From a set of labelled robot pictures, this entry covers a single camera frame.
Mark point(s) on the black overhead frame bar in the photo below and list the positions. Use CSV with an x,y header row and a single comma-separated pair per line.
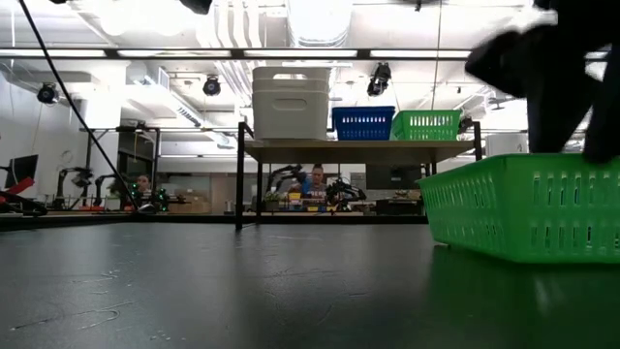
x,y
237,53

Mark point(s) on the black ceiling spotlight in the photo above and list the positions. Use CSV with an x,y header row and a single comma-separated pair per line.
x,y
466,124
48,93
379,81
211,86

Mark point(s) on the black metal rack frame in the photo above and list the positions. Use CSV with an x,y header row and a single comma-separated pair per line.
x,y
156,165

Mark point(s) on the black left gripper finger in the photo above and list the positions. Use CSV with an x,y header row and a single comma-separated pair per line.
x,y
196,5

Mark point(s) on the dark wall screen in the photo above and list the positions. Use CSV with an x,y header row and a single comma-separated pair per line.
x,y
392,177

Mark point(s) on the black low stand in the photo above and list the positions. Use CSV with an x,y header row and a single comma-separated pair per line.
x,y
24,207

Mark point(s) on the round white ceiling duct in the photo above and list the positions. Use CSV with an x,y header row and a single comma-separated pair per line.
x,y
319,22

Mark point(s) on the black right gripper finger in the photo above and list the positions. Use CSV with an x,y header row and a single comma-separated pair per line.
x,y
557,121
608,121

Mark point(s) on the small grey rounded device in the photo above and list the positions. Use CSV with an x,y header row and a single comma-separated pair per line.
x,y
146,209

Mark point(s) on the black background robot arm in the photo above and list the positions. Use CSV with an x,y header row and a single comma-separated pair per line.
x,y
346,191
62,186
283,173

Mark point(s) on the black computer monitor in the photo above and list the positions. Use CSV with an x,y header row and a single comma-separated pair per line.
x,y
21,169

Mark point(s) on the person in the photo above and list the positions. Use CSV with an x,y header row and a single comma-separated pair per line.
x,y
317,184
143,184

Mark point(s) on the brown cardboard box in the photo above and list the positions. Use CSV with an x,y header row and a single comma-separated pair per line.
x,y
191,203

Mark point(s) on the wooden shelf with black frame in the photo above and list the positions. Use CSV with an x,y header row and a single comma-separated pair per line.
x,y
358,151

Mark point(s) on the blue slotted plastic basket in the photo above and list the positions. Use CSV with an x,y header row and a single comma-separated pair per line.
x,y
363,127
363,109

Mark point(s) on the green slotted plastic basket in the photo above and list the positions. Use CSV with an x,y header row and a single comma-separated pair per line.
x,y
508,213
426,127

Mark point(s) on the red angled object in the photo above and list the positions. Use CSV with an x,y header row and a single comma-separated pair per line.
x,y
19,186

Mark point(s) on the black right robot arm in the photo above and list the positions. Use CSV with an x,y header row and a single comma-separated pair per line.
x,y
581,9

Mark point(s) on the white pillar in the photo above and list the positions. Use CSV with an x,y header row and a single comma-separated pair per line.
x,y
506,144

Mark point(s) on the black table edge rail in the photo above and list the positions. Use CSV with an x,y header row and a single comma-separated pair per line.
x,y
97,219

